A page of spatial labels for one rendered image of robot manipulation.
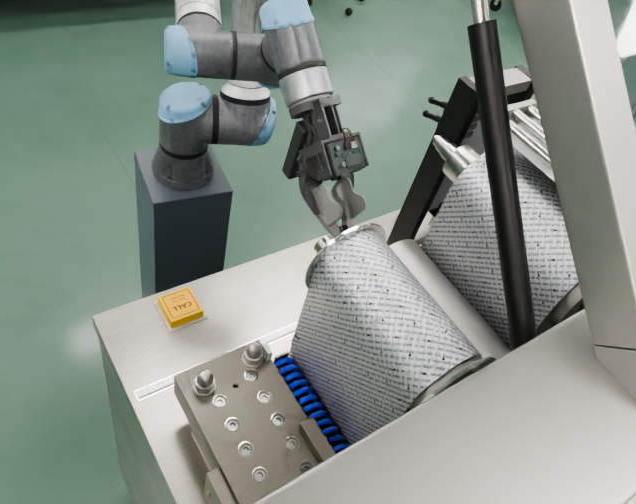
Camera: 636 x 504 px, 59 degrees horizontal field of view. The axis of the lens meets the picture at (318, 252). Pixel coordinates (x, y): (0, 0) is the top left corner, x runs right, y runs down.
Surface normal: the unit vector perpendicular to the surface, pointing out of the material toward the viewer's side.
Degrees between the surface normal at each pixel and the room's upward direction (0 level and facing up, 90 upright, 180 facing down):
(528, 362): 0
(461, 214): 92
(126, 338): 0
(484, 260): 92
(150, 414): 0
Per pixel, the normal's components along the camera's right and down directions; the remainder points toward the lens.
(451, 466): 0.20, -0.65
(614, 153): 0.50, -0.04
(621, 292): -0.82, 0.30
